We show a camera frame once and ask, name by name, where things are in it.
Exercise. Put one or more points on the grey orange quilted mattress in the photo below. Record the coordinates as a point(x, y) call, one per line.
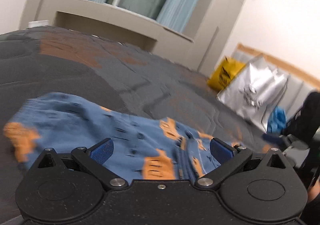
point(126, 79)

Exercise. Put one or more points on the blue orange patterned pants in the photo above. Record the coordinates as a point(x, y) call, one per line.
point(143, 148)

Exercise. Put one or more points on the black backpack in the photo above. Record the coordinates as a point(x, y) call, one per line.
point(305, 123)

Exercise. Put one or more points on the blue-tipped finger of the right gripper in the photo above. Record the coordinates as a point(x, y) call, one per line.
point(273, 139)

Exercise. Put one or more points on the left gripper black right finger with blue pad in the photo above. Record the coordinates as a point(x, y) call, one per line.
point(231, 159)

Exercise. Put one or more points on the padded wooden headboard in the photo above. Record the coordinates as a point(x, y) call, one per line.
point(300, 83)

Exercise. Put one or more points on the yellow plastic bag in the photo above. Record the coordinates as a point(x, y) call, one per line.
point(224, 73)

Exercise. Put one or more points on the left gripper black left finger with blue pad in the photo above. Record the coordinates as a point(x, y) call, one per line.
point(91, 160)

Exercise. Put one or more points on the white shopping bag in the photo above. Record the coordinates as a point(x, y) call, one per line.
point(255, 91)

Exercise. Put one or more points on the blue crumpled cloth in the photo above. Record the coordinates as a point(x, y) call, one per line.
point(277, 121)

